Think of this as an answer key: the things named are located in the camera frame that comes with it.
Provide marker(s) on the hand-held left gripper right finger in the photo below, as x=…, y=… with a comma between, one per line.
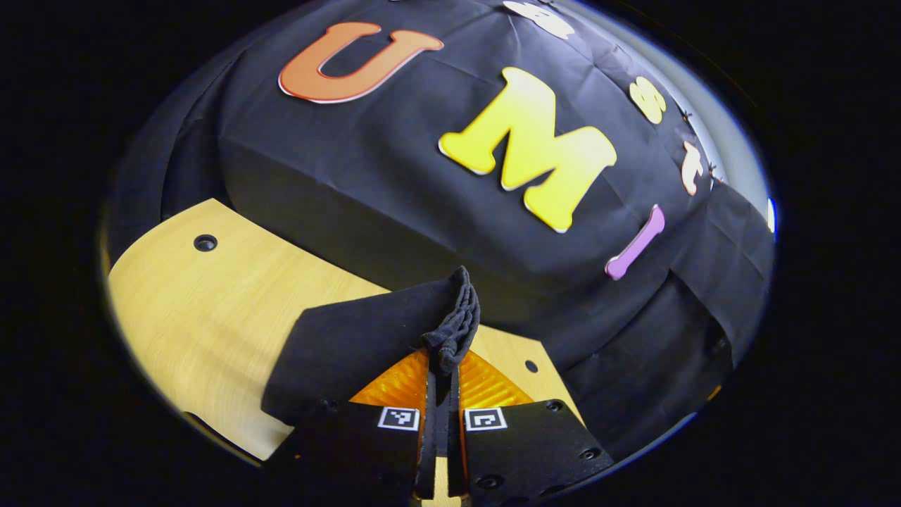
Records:
x=456, y=451

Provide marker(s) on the black backdrop cloth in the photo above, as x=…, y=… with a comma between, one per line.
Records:
x=366, y=169

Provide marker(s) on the black jeans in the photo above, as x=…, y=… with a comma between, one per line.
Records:
x=352, y=338

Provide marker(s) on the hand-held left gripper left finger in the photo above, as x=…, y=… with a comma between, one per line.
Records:
x=427, y=451

